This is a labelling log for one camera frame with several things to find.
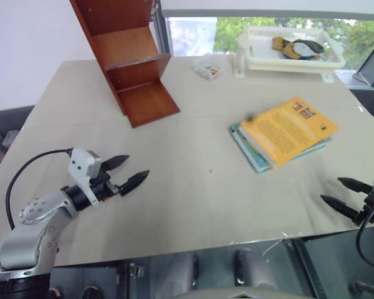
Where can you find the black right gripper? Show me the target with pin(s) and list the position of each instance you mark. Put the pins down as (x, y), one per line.
(372, 209)

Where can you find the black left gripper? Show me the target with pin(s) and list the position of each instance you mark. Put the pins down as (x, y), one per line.
(100, 187)

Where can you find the orange yellow paperback book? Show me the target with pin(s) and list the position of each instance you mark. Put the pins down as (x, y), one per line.
(286, 130)

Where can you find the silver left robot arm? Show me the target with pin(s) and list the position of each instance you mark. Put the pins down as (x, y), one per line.
(18, 246)

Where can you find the wooden shelf unit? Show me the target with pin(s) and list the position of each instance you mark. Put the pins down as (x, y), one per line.
(143, 106)

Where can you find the teal hardcover book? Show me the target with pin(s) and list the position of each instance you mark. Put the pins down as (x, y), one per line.
(252, 154)

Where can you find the black sneaker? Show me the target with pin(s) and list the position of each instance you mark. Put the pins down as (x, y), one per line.
(55, 294)
(92, 292)

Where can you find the clear plastic box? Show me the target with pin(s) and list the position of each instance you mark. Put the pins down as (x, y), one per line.
(207, 70)

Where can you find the light grey robot chest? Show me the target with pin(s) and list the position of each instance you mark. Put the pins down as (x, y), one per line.
(237, 294)

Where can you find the items inside basket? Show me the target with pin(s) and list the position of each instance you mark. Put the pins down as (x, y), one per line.
(310, 48)

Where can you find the white plastic drain tray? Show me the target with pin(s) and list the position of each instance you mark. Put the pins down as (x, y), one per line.
(240, 67)

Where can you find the yellow work glove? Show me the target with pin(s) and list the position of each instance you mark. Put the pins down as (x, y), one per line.
(282, 46)

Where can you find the white slotted plastic basket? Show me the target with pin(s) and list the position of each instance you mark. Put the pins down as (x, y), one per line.
(261, 51)

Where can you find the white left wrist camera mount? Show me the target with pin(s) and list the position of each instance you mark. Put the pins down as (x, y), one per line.
(79, 168)

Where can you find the black table frame bar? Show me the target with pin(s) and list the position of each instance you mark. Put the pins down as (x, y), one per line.
(308, 271)

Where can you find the small metal bracket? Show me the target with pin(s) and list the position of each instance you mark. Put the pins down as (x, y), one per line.
(136, 270)

